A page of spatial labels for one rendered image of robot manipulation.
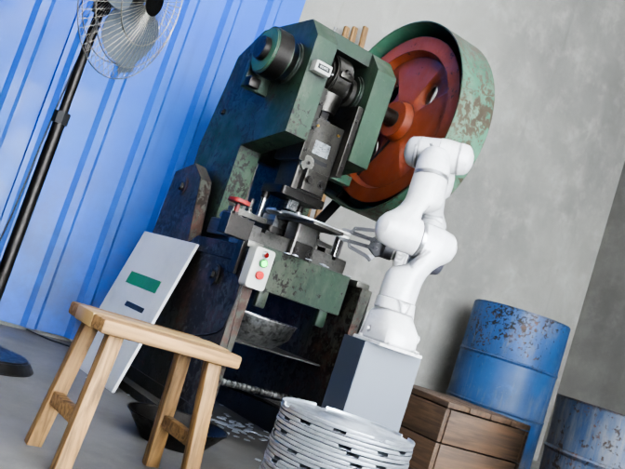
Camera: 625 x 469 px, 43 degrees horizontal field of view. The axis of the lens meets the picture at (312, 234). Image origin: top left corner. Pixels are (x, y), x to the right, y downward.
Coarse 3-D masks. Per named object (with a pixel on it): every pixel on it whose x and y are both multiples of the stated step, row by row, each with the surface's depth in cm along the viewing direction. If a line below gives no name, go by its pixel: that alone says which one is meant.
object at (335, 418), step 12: (300, 408) 166; (312, 408) 174; (324, 408) 181; (324, 420) 154; (336, 420) 162; (348, 420) 167; (360, 420) 181; (348, 432) 153; (360, 432) 159; (372, 432) 164; (384, 432) 173; (396, 432) 176; (396, 444) 156; (408, 444) 165
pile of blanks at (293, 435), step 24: (288, 408) 161; (288, 432) 158; (312, 432) 155; (336, 432) 154; (264, 456) 165; (288, 456) 156; (312, 456) 154; (336, 456) 153; (360, 456) 157; (384, 456) 155; (408, 456) 167
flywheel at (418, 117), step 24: (408, 48) 333; (432, 48) 319; (408, 72) 333; (432, 72) 320; (456, 72) 303; (408, 96) 328; (432, 96) 329; (456, 96) 298; (408, 120) 320; (432, 120) 310; (384, 168) 325; (408, 168) 313; (360, 192) 327; (384, 192) 314
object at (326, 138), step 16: (320, 128) 297; (336, 128) 301; (320, 144) 298; (336, 144) 302; (304, 160) 293; (320, 160) 298; (288, 176) 296; (304, 176) 292; (320, 176) 295; (304, 192) 296; (320, 192) 296
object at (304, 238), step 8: (280, 216) 292; (288, 224) 290; (296, 224) 286; (304, 224) 285; (312, 224) 277; (320, 224) 275; (288, 232) 288; (296, 232) 285; (304, 232) 286; (312, 232) 288; (320, 232) 292; (328, 232) 284; (336, 232) 279; (296, 240) 285; (304, 240) 286; (312, 240) 288; (288, 248) 285; (296, 248) 284; (304, 248) 287; (312, 248) 289; (304, 256) 287
